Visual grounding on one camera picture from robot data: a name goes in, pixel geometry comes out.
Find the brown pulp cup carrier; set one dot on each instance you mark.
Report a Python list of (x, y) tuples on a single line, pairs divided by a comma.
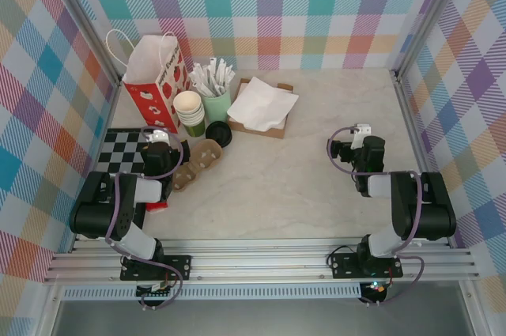
[(205, 154)]

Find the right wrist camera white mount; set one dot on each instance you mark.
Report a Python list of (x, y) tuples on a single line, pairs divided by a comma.
[(361, 132)]

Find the right aluminium side rail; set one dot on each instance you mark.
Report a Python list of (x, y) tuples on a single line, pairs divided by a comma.
[(415, 134)]

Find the stack of green paper cups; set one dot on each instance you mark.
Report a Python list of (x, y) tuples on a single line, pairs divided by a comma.
[(193, 122)]

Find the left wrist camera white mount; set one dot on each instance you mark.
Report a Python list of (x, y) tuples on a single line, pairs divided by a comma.
[(157, 135)]

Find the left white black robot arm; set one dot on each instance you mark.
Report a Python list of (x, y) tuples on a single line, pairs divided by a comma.
[(91, 213)]

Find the black plastic cup lid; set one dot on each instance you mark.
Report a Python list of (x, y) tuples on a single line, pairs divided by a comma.
[(219, 131)]

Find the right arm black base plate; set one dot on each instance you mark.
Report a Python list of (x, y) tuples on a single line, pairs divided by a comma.
[(344, 266)]

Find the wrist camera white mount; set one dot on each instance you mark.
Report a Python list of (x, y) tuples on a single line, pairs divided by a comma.
[(361, 132), (157, 135)]

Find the left aluminium frame post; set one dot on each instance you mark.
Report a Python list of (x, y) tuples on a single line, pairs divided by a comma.
[(79, 20)]

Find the aluminium frame post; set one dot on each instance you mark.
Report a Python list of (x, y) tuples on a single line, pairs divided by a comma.
[(79, 20), (431, 20)]

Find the red plastic block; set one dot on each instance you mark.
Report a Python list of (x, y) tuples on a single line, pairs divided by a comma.
[(156, 207)]

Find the right aluminium frame post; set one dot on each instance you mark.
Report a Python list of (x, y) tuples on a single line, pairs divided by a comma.
[(431, 20)]

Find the mint green holder cup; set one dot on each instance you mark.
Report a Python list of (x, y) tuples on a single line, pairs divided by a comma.
[(217, 108)]

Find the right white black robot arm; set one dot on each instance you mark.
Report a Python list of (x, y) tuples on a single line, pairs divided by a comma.
[(435, 209)]

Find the black grey checkerboard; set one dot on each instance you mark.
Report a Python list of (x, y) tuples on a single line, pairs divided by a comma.
[(118, 150)]

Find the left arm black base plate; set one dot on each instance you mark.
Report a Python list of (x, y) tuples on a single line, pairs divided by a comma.
[(180, 266)]

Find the red white paper gift bag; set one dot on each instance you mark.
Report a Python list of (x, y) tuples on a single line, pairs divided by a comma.
[(158, 95)]

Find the aluminium mounting rail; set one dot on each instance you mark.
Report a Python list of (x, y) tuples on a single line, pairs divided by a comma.
[(257, 265)]

